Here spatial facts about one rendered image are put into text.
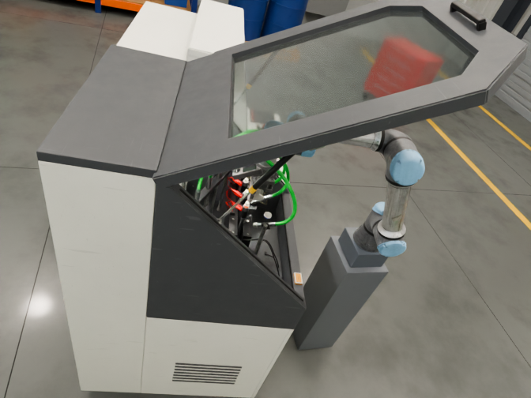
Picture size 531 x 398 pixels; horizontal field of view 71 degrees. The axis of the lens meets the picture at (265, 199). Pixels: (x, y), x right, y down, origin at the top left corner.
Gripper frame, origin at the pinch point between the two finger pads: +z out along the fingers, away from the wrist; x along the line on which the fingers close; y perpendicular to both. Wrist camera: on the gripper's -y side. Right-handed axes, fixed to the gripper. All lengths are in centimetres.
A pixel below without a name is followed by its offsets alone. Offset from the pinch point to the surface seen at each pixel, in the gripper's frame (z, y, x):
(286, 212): 18.9, 22.8, 16.2
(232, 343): 49, 3, -35
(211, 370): 77, -2, -35
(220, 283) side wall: 8.8, -8.6, -35.0
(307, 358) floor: 114, 62, -8
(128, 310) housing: 31, -39, -35
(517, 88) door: 85, 533, 512
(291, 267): 19.0, 22.2, -16.1
